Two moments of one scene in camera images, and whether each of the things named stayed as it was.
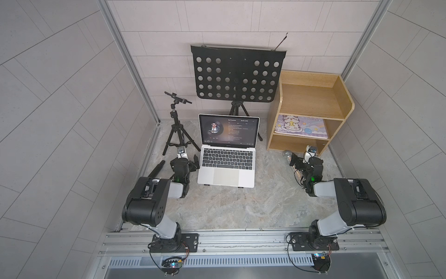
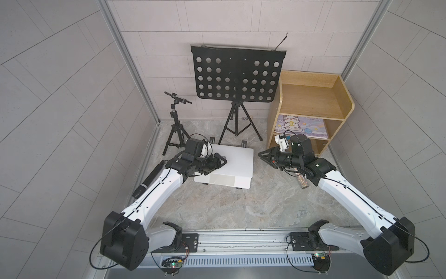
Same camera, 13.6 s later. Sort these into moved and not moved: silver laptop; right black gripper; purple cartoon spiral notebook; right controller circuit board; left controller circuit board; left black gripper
Moved: silver laptop; right black gripper; left black gripper
Not moved: left controller circuit board; right controller circuit board; purple cartoon spiral notebook
